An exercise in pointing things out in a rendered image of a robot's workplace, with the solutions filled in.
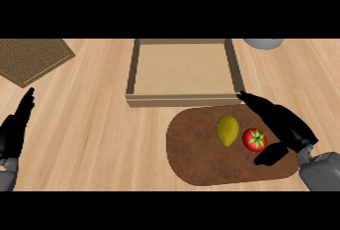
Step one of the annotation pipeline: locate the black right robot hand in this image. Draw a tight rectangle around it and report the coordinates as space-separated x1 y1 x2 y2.
235 90 321 166

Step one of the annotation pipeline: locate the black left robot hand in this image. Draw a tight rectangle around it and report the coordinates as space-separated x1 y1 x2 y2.
0 87 36 161

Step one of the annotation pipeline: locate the yellow lemon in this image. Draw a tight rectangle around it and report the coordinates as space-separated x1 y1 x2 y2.
216 113 243 147

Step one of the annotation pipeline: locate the brown wooden cutting board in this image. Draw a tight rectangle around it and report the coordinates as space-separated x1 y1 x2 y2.
164 103 302 187

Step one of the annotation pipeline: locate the open cardboard box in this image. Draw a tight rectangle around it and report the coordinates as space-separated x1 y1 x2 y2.
124 39 247 109

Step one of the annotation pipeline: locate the red tomato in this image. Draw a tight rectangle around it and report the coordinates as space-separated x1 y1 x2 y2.
241 127 268 154

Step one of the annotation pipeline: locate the brown woven placemat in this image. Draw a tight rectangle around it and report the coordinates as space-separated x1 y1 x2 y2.
0 39 77 89

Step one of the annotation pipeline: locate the grey round bowl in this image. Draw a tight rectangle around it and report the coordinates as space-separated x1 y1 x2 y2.
243 39 285 50

